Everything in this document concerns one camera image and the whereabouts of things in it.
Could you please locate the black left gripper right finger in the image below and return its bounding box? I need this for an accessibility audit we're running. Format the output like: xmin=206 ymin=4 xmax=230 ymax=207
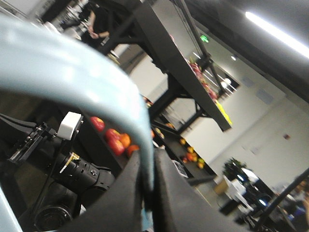
xmin=153 ymin=148 xmax=248 ymax=232

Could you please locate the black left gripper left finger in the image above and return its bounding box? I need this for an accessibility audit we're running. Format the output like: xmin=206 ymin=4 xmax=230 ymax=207
xmin=60 ymin=152 xmax=142 ymax=232

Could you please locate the light blue plastic basket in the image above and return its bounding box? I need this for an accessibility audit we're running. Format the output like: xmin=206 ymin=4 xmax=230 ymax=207
xmin=0 ymin=15 xmax=154 ymax=217

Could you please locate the black fruit display stand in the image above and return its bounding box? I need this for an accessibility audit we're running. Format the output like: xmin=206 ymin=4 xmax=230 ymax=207
xmin=57 ymin=0 xmax=234 ymax=179

